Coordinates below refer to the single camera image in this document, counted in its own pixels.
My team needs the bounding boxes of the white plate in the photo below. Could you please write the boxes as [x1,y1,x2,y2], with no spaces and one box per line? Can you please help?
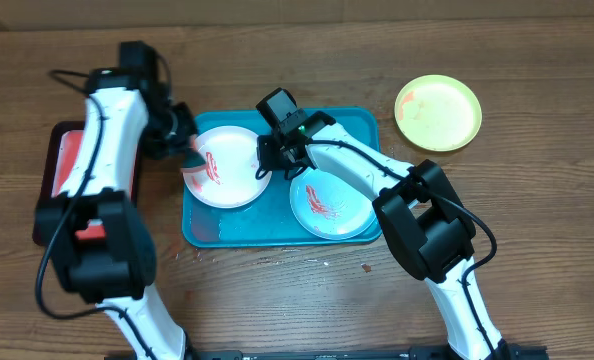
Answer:
[183,126,272,209]

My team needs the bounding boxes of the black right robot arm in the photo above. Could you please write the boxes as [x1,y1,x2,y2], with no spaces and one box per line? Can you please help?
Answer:
[258,109,510,359]

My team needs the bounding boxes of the dark red water tray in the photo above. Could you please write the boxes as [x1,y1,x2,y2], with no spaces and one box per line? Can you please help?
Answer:
[32,121,142,246]

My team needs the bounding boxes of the yellow-green plate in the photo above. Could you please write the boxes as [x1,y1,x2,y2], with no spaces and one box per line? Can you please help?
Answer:
[394,75,483,152]

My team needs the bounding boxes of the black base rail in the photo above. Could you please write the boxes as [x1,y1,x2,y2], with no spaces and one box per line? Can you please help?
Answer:
[104,344,549,360]

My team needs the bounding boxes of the light blue plate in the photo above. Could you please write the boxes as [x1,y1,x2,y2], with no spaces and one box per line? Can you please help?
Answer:
[289,169,376,241]

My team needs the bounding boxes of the blue plastic tray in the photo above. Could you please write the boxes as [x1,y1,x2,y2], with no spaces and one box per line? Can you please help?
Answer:
[181,106,383,249]

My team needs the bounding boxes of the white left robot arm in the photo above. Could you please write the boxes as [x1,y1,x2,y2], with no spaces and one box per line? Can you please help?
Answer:
[34,41,198,359]

